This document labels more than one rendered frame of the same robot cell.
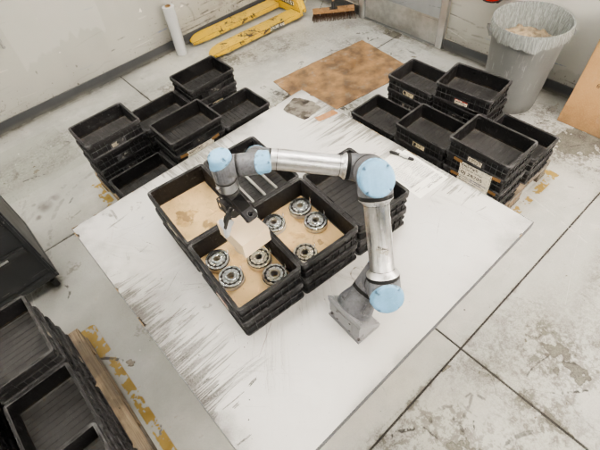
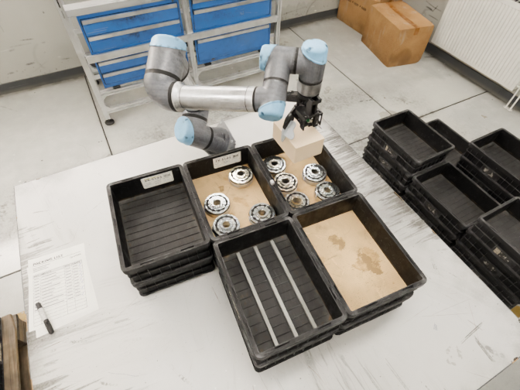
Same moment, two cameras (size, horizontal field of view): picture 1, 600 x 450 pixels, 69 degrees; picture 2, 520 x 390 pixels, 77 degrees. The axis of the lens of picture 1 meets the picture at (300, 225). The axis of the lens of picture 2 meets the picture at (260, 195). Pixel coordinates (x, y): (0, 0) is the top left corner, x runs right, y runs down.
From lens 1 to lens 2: 2.02 m
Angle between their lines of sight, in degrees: 77
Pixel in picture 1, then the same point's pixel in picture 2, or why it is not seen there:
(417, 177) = (59, 274)
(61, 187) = not seen: outside the picture
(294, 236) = (244, 201)
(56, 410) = (459, 212)
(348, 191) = (161, 237)
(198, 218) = (350, 254)
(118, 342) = not seen: hidden behind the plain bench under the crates
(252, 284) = (295, 169)
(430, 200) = (75, 237)
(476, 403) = not seen: hidden behind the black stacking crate
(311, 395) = (267, 124)
